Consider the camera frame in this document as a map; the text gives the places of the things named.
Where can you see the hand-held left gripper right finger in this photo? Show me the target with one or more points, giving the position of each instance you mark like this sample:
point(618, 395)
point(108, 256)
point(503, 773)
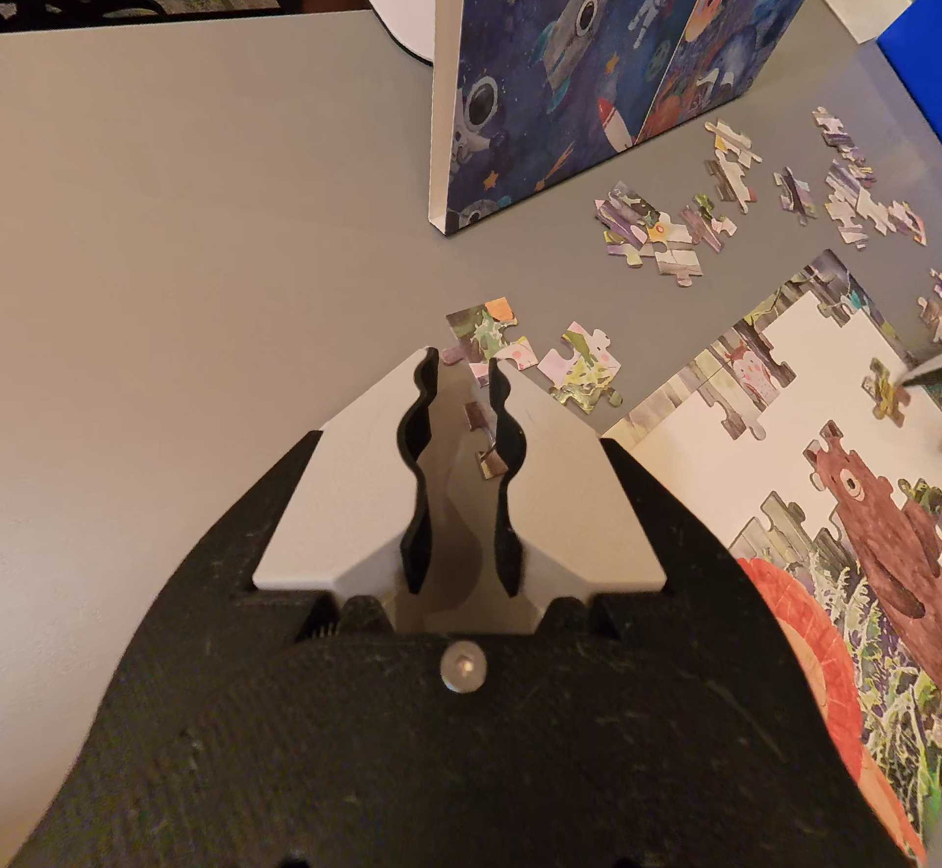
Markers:
point(574, 515)

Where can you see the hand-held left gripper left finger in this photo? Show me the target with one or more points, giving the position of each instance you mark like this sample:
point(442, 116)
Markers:
point(346, 500)

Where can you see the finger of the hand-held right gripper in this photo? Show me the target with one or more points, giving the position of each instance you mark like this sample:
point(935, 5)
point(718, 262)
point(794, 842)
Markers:
point(929, 373)

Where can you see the partly assembled jigsaw puzzle board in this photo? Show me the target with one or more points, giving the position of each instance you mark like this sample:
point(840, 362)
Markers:
point(809, 397)

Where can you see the pile of loose jigsaw pieces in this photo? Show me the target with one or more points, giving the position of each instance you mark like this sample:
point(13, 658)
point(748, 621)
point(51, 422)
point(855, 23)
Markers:
point(933, 308)
point(732, 176)
point(625, 220)

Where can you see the dark purple green jigsaw piece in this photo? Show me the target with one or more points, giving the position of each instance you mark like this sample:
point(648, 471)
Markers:
point(491, 463)

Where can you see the pink green yellow jigsaw piece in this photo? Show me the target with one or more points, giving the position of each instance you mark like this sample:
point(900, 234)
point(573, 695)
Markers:
point(581, 367)

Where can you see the pale pink jigsaw piece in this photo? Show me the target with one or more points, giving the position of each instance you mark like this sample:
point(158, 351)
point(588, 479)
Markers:
point(515, 356)

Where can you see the green orange-cornered jigsaw piece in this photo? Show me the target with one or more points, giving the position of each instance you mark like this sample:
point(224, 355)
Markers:
point(478, 327)

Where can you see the blue plastic bin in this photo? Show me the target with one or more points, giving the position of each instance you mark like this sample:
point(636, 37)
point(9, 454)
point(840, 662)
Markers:
point(920, 51)

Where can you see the illustrated jigsaw puzzle box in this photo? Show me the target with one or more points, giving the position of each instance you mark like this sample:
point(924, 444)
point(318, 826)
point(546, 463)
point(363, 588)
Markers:
point(552, 110)

